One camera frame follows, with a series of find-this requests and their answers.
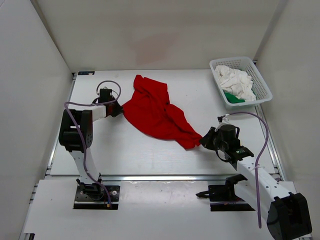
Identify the blue label sticker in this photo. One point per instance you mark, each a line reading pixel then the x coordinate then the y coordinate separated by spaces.
pixel 86 73

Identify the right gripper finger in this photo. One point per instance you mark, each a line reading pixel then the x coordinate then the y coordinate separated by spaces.
pixel 204 143
pixel 210 134

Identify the green t shirt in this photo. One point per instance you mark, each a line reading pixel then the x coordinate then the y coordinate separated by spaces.
pixel 233 99

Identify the white t shirt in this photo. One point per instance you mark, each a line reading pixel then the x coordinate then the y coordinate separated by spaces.
pixel 236 82

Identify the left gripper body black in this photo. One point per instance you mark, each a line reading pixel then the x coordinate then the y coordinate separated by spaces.
pixel 114 99

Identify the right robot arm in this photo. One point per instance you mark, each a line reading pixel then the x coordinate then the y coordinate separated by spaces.
pixel 286 213

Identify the red t shirt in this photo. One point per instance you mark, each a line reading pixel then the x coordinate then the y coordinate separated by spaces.
pixel 150 111

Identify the white plastic basket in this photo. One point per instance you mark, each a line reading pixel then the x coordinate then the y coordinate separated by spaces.
pixel 260 88

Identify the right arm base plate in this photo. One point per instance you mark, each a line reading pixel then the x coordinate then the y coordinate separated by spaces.
pixel 222 198

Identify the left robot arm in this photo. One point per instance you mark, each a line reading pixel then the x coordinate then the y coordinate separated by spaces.
pixel 76 136

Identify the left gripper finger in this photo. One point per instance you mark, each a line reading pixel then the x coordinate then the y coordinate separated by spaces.
pixel 116 106
pixel 118 113

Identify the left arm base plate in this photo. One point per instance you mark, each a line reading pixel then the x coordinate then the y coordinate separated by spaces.
pixel 100 197

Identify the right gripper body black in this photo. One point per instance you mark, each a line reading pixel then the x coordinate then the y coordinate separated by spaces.
pixel 215 142

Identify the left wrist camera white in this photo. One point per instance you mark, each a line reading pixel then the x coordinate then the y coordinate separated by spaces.
pixel 99 89

